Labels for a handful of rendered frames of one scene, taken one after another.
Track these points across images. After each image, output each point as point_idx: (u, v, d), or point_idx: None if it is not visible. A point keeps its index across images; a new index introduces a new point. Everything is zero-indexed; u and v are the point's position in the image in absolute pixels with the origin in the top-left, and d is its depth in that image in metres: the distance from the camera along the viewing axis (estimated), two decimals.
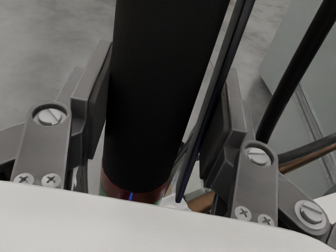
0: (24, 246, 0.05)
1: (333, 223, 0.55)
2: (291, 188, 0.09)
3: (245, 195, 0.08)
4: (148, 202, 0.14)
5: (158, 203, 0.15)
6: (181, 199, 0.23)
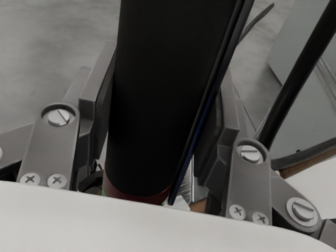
0: (24, 246, 0.05)
1: None
2: (283, 185, 0.09)
3: (239, 194, 0.08)
4: None
5: None
6: (184, 203, 0.23)
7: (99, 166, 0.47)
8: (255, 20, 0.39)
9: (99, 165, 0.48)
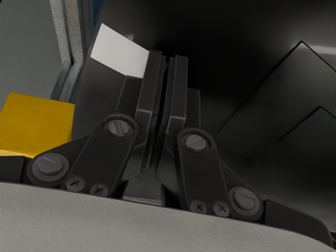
0: (24, 246, 0.05)
1: None
2: (228, 175, 0.09)
3: (195, 188, 0.08)
4: None
5: None
6: None
7: None
8: None
9: None
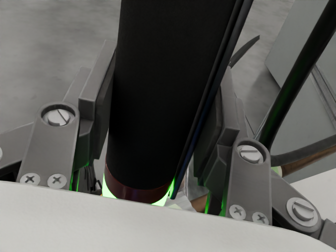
0: (24, 246, 0.05)
1: None
2: (283, 185, 0.09)
3: (239, 194, 0.08)
4: (152, 200, 0.14)
5: (162, 201, 0.15)
6: (185, 198, 0.22)
7: None
8: None
9: None
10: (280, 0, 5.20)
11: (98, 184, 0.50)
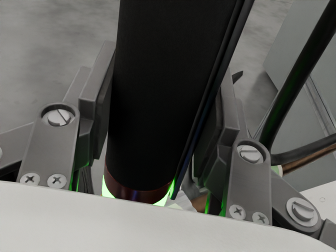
0: (24, 246, 0.05)
1: None
2: (283, 185, 0.09)
3: (239, 194, 0.08)
4: (153, 201, 0.14)
5: (163, 202, 0.15)
6: (186, 198, 0.22)
7: None
8: None
9: None
10: (279, 1, 5.23)
11: None
